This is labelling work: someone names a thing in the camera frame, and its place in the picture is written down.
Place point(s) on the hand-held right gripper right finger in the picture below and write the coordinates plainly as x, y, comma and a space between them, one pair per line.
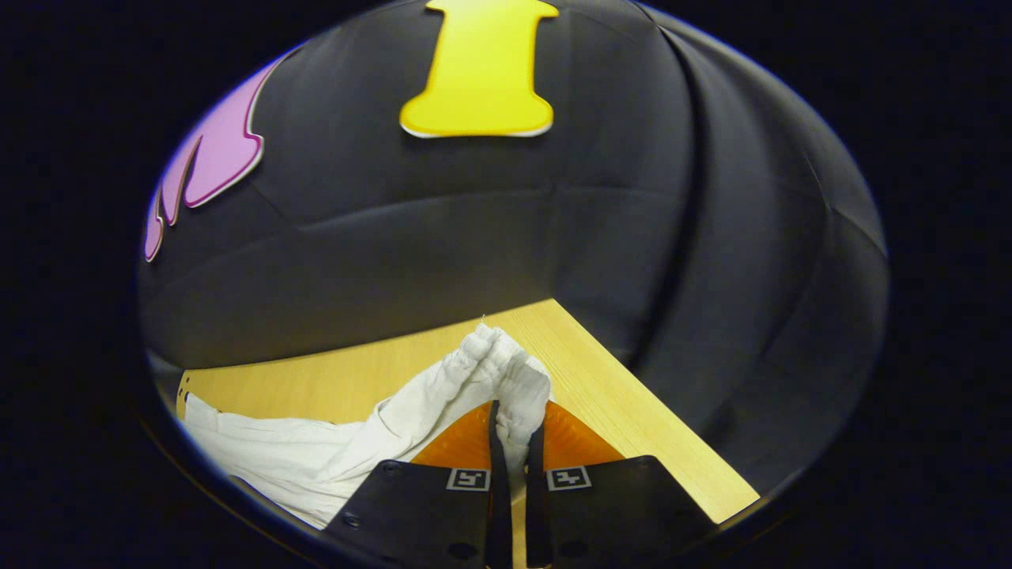
536, 490

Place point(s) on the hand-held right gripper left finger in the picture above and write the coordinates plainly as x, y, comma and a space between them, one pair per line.
498, 474

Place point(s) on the white jeans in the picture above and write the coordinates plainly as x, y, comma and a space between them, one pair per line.
316, 458

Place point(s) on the black backdrop cloth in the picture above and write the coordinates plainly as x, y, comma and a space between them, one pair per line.
490, 221

